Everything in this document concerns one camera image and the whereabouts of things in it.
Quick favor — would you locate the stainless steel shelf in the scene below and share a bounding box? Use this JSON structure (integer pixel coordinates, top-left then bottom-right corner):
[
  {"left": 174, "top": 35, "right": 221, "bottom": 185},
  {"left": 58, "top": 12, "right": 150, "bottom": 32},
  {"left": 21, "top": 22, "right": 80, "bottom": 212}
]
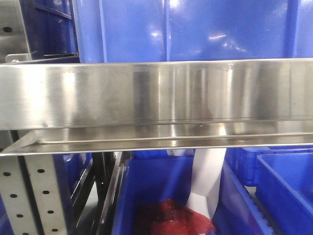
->
[{"left": 0, "top": 58, "right": 313, "bottom": 156}]

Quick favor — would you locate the blue tray right lower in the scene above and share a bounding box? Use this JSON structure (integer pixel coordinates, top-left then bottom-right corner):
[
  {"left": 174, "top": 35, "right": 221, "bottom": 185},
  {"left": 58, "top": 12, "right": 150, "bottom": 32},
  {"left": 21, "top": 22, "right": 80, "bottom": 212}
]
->
[{"left": 256, "top": 153, "right": 313, "bottom": 235}]

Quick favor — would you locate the blue bin with red item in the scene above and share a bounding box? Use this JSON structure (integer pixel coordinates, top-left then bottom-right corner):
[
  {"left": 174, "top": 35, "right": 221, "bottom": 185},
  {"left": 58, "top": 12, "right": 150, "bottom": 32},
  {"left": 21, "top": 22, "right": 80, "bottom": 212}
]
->
[{"left": 112, "top": 154, "right": 194, "bottom": 235}]

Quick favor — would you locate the large blue bin upper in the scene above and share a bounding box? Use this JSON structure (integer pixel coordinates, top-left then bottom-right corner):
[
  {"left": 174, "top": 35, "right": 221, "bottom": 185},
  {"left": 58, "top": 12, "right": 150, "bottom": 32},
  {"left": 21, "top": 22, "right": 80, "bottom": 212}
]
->
[{"left": 72, "top": 0, "right": 313, "bottom": 63}]

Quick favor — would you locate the red mesh bag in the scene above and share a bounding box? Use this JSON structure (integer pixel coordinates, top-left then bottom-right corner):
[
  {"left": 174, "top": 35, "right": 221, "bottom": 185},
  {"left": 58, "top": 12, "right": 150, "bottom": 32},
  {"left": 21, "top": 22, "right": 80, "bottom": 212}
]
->
[{"left": 132, "top": 198, "right": 216, "bottom": 235}]

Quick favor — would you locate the dark blue crate upper left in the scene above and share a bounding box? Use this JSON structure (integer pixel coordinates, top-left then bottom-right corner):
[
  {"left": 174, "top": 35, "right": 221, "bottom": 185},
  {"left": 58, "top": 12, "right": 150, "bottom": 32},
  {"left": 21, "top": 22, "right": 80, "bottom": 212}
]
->
[{"left": 20, "top": 0, "right": 78, "bottom": 58}]

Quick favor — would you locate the perforated steel shelf post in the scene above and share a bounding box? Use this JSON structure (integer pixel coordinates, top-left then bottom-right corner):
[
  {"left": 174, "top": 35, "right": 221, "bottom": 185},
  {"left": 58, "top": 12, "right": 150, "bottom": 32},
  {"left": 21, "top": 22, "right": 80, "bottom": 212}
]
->
[{"left": 0, "top": 155, "right": 70, "bottom": 235}]

